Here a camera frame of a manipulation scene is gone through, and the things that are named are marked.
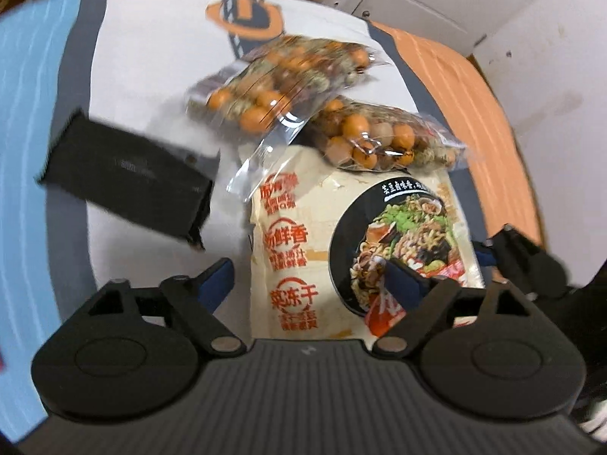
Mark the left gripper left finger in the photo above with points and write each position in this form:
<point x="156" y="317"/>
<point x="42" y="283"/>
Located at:
<point x="193" y="301"/>

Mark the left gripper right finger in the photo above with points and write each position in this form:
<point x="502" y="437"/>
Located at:
<point x="425" y="300"/>

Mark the large instant noodle bag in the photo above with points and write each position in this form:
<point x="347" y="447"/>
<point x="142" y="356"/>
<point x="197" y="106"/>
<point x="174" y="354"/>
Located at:
<point x="322" y="238"/>

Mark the quail egg bag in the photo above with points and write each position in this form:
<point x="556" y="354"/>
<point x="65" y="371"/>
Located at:
<point x="357" y="136"/>
<point x="258" y="104"/>

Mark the black snack packet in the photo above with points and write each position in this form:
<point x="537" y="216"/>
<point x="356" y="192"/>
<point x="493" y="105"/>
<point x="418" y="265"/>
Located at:
<point x="153" y="184"/>

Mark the patterned bed cover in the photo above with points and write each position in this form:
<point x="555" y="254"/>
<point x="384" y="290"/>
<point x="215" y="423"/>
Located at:
<point x="129" y="62"/>

